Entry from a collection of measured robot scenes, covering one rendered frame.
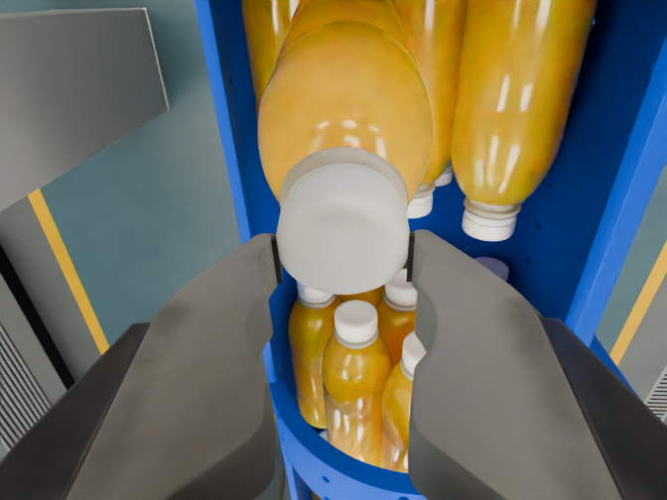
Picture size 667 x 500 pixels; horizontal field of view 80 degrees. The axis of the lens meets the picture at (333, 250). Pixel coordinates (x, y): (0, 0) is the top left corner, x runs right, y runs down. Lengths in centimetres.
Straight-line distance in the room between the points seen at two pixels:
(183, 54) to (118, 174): 53
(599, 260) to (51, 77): 102
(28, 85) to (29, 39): 9
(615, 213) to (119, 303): 202
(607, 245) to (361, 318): 20
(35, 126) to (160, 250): 94
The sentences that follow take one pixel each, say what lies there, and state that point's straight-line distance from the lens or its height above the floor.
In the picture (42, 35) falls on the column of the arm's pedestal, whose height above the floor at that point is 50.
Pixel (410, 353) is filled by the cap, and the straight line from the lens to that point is 33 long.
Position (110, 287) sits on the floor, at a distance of 207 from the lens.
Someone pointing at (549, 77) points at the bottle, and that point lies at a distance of 27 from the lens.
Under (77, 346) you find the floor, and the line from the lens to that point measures 245.
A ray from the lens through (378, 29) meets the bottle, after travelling 18.
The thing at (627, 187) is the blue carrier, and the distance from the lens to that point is 23.
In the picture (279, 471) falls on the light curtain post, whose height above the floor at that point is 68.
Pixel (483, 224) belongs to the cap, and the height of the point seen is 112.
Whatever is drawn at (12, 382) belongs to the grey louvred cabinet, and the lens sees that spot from 228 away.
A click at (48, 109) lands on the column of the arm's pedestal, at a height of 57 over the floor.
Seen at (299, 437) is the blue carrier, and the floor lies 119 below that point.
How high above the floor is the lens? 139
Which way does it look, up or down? 58 degrees down
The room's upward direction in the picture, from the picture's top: 175 degrees counter-clockwise
